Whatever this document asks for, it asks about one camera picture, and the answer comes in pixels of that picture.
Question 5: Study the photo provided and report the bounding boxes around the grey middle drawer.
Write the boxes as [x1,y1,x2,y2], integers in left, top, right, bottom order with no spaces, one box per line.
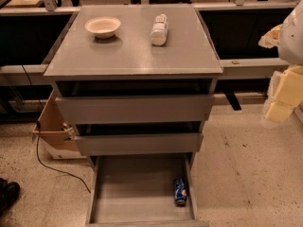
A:
[75,133,204,156]

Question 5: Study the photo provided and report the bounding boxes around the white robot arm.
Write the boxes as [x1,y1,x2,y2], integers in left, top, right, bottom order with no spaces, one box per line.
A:
[258,0,303,125]

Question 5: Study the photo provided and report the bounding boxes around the black cable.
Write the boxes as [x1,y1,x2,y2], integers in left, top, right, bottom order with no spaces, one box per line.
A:
[20,64,92,194]

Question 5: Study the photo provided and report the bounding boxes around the cardboard box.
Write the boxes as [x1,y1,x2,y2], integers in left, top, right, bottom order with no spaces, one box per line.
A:
[33,91,82,160]

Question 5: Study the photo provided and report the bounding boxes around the white plastic bottle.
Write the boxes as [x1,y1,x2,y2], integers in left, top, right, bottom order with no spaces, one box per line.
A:
[151,14,169,46]

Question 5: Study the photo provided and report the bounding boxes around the grey drawer cabinet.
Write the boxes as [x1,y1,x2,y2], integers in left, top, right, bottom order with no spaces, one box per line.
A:
[43,4,224,227]

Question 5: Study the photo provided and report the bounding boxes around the grey top drawer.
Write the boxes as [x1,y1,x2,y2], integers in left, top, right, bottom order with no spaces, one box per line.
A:
[56,95,214,124]

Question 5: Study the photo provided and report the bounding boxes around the black shoe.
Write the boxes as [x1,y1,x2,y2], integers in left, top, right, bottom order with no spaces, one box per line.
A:
[0,178,21,217]

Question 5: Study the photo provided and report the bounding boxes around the white paper bowl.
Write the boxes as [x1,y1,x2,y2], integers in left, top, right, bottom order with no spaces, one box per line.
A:
[84,17,121,39]

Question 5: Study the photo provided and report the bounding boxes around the grey open bottom drawer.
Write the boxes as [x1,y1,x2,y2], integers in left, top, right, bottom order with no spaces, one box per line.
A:
[85,154,210,227]

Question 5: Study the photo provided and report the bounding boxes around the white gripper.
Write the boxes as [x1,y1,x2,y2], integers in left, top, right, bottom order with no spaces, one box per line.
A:
[258,25,303,123]

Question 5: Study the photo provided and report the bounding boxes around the blue pepsi can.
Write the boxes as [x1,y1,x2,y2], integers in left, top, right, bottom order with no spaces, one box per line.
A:
[173,178,187,206]

